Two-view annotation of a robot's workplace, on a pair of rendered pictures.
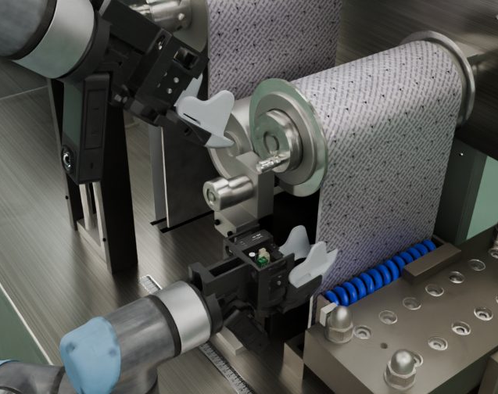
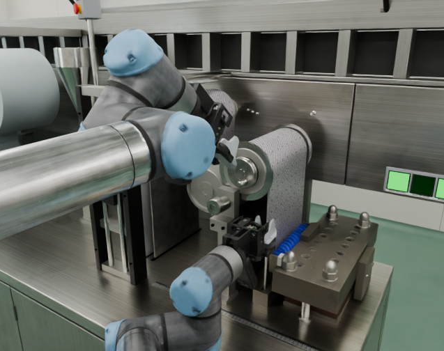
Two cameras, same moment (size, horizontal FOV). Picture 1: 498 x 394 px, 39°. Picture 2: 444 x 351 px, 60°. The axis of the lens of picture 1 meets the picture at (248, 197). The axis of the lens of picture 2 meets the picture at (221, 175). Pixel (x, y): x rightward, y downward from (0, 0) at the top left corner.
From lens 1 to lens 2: 0.36 m
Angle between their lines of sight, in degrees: 25
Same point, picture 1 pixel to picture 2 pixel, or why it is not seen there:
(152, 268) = (156, 278)
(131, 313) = (205, 261)
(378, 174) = (285, 186)
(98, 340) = (198, 276)
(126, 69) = not seen: hidden behind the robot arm
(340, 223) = (274, 212)
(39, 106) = not seen: hidden behind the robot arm
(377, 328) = (304, 261)
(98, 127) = not seen: hidden behind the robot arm
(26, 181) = (56, 253)
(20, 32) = (174, 91)
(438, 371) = (343, 271)
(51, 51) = (183, 103)
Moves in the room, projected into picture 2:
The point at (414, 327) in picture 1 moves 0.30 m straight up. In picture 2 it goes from (320, 258) to (332, 141)
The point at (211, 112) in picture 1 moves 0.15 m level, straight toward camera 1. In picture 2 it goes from (231, 147) to (270, 168)
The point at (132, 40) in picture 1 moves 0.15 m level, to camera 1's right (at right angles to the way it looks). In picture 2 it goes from (204, 106) to (279, 102)
